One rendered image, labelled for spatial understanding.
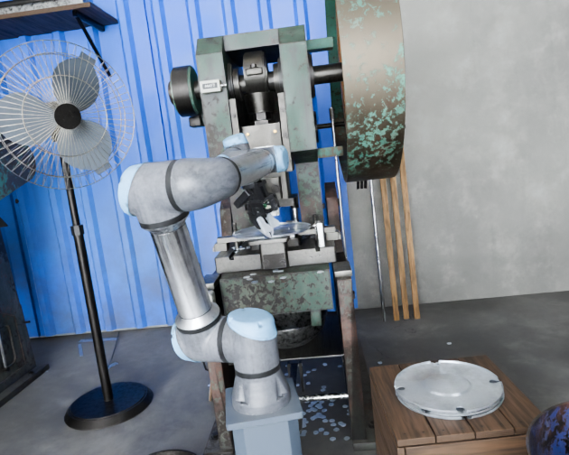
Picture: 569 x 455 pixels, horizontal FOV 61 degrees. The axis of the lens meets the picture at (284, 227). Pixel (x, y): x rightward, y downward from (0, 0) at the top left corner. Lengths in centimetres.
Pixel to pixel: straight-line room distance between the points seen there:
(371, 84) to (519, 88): 187
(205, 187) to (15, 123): 123
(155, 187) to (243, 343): 43
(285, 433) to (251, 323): 28
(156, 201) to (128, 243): 220
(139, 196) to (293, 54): 90
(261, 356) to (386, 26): 98
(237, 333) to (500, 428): 68
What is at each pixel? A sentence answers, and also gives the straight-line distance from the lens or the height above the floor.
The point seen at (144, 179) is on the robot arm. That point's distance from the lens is 108.
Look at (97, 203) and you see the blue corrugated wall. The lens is 332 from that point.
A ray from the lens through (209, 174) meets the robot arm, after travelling 104.
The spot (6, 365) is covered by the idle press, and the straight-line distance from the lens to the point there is 294.
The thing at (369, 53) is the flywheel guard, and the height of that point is 131.
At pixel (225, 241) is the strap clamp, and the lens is 193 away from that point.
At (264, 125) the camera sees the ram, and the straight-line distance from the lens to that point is 181.
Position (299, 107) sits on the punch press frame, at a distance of 176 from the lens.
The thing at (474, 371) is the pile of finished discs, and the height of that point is 37.
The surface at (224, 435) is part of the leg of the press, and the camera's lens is 192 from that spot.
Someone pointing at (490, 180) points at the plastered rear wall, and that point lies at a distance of 323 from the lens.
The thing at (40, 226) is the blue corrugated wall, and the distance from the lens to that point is 352.
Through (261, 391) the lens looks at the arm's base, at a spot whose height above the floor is 50.
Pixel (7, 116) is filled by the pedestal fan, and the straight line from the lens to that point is 215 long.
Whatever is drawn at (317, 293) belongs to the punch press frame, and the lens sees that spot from 172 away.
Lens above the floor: 107
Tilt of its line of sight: 9 degrees down
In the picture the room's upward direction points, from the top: 7 degrees counter-clockwise
